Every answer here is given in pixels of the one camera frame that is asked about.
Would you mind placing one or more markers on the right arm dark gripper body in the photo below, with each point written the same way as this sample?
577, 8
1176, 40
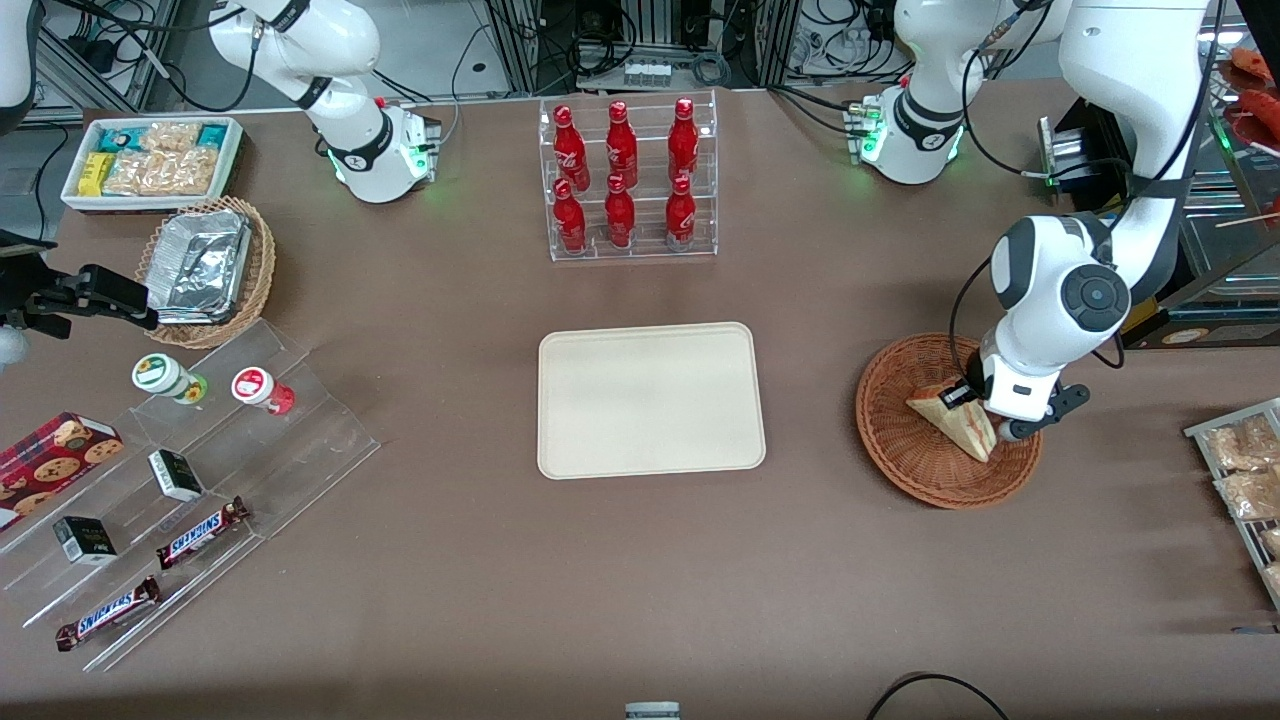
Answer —
48, 297

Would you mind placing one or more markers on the triangle sandwich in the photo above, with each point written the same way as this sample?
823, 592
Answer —
960, 428

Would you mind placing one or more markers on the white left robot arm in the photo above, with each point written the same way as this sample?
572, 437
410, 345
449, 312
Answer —
1120, 60

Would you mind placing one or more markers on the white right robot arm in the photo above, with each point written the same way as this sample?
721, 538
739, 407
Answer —
340, 60

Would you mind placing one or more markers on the round brown wicker basket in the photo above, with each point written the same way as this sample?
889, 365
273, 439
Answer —
900, 450

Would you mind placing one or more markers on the oval tan wicker basket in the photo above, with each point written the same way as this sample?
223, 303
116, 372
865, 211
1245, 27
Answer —
260, 270

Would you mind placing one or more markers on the cream plastic tray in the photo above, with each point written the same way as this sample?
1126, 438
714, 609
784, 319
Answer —
650, 400

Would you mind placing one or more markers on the green lid white cup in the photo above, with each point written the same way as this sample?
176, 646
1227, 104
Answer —
158, 374

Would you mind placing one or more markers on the stacked foil trays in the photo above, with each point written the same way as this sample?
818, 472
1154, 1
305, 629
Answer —
200, 265

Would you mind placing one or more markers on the white snack bin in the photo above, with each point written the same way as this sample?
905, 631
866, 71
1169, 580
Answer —
70, 195

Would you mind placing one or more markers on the yellow snack pack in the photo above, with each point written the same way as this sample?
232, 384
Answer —
95, 174

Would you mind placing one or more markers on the clear bag of crackers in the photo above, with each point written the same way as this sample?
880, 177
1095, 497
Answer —
160, 172
170, 138

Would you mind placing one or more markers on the teal snack pack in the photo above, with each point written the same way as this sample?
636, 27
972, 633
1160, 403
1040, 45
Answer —
118, 140
212, 136

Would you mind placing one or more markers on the red lid white cup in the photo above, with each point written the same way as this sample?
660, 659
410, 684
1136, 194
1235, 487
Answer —
255, 386

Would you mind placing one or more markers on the red plaid cookie box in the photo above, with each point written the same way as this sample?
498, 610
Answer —
50, 465

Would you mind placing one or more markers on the black machine with yellow panel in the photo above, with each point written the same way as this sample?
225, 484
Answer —
1200, 335

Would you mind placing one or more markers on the small black box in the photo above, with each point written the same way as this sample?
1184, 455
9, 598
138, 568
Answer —
176, 475
84, 540

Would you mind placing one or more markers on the clear bag of snacks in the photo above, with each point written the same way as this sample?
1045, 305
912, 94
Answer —
1240, 445
1250, 495

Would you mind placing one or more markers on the clear acrylic step display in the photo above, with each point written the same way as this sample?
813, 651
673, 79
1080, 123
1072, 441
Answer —
300, 440

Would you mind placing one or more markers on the snickers chocolate bar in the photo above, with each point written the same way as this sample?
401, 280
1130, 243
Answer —
108, 612
200, 533

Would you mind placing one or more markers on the red cola bottle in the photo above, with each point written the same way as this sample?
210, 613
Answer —
570, 220
570, 150
621, 148
619, 216
683, 142
680, 215

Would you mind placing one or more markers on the clear acrylic bottle rack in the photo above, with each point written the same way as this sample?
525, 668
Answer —
645, 245

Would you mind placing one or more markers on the glass hot food case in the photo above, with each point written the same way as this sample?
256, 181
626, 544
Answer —
1250, 100

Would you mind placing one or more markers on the small grey object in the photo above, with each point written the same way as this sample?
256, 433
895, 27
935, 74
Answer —
652, 711

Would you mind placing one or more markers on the grey power strip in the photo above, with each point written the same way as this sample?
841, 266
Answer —
647, 74

